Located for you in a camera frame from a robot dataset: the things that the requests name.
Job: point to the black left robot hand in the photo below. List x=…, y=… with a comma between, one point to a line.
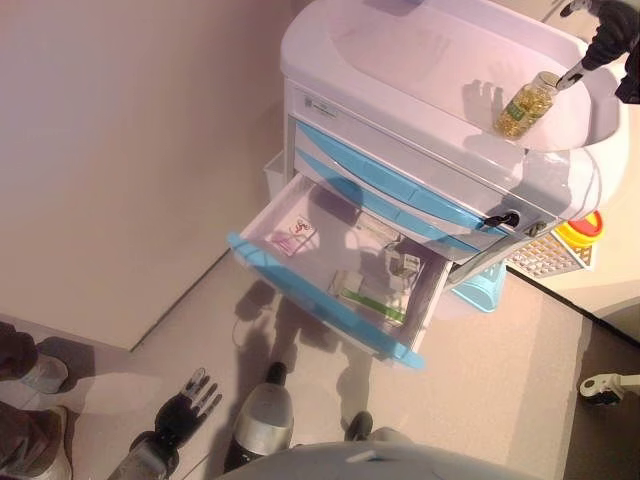
x=177, y=420

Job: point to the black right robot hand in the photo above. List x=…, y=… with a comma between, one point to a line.
x=612, y=30

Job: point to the clear bottle of yellow capsules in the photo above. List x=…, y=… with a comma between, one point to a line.
x=522, y=107

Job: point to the white drawer with blue front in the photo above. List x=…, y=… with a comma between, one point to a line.
x=325, y=240

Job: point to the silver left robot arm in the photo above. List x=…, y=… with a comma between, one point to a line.
x=145, y=457

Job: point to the pink white medicine box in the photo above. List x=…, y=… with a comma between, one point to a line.
x=295, y=236

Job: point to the green white medicine box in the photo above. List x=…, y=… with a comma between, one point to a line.
x=367, y=297

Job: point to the small green labelled medicine bottle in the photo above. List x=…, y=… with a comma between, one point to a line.
x=405, y=265

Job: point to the white sneaker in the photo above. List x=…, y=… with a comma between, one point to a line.
x=47, y=375
x=57, y=450

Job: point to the yellow sharps container red lid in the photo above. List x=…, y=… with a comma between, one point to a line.
x=580, y=232

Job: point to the metal cart side latch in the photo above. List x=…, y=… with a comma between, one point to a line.
x=536, y=229

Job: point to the white blue medical cart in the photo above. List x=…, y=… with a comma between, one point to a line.
x=400, y=50

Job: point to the white mesh basket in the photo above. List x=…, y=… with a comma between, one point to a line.
x=545, y=257

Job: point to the translucent cart side bin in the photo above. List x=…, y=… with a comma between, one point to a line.
x=276, y=175

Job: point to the blue lidded waste bin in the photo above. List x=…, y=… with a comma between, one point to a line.
x=480, y=295

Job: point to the white bed caster wheel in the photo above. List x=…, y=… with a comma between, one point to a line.
x=597, y=390

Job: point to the white metal bed frame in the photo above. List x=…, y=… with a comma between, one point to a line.
x=625, y=381

